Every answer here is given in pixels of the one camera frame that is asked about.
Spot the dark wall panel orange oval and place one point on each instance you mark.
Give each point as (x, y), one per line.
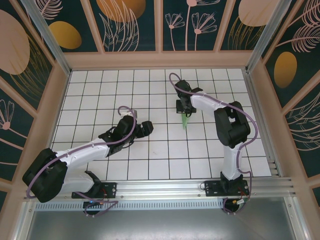
(285, 70)
(65, 35)

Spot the long aluminium mounting rail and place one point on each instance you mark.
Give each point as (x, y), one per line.
(162, 187)

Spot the aluminium corner post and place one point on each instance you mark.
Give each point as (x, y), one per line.
(50, 42)
(265, 35)

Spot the dark wall panel orange circle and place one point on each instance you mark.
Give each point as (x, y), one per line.
(120, 15)

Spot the grey metal shelf plate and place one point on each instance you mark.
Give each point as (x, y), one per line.
(162, 225)

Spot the dark wall panel pink feather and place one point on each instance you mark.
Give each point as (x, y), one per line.
(305, 130)

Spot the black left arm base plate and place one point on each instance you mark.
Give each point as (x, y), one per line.
(110, 190)

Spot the light green paper sheet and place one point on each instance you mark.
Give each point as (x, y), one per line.
(185, 122)

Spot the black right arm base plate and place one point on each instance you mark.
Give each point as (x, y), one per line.
(212, 188)

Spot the aluminium side rail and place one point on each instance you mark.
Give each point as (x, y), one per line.
(260, 120)

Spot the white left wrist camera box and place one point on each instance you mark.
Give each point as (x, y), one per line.
(130, 113)

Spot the dark wall panel pink circle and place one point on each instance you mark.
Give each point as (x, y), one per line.
(250, 12)
(15, 50)

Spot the dark wall panel pink flowers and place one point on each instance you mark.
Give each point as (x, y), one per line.
(180, 37)

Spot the dark wall panel single flower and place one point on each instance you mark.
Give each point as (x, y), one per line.
(12, 140)

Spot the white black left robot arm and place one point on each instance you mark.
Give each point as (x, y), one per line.
(80, 155)

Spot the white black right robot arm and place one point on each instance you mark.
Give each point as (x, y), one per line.
(232, 155)

